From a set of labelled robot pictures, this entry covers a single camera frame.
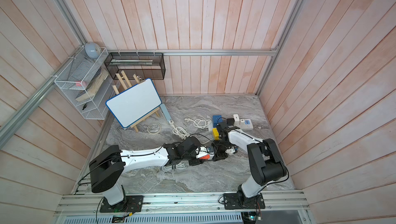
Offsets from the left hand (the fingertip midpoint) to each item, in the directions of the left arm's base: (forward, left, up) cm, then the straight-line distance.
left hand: (201, 154), depth 83 cm
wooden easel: (+31, +43, +23) cm, 58 cm away
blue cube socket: (+29, -12, -7) cm, 32 cm away
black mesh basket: (+56, +46, +19) cm, 74 cm away
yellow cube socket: (+12, -9, +1) cm, 15 cm away
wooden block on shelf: (+26, +57, +25) cm, 67 cm away
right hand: (+4, -6, -6) cm, 10 cm away
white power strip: (+22, -29, -4) cm, 37 cm away
